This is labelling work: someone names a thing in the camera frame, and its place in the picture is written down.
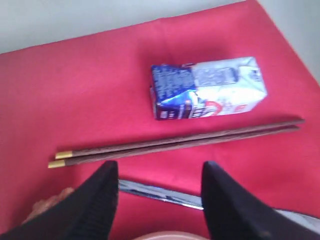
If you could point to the red table cloth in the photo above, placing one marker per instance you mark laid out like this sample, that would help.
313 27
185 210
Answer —
95 91

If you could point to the orange fried chicken piece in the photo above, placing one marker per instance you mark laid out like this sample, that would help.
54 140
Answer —
45 204

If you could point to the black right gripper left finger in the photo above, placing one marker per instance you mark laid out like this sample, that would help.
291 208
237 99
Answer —
86 214

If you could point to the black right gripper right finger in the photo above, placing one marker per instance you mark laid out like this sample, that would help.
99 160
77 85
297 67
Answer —
233 213

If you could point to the blue white milk carton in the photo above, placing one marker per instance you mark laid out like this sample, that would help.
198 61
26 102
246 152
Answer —
206 89

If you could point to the silver table knife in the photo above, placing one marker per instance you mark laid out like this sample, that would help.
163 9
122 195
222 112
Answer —
161 194

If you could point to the dark wooden chopstick lower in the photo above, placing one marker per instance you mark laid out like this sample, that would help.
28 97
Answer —
166 147

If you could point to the dark wooden chopstick upper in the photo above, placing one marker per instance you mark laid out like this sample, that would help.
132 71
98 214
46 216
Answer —
177 139

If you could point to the dark wooden chopstick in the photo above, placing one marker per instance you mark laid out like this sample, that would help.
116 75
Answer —
166 147
177 139

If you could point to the brown wooden plate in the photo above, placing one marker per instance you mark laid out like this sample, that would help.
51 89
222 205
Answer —
169 235

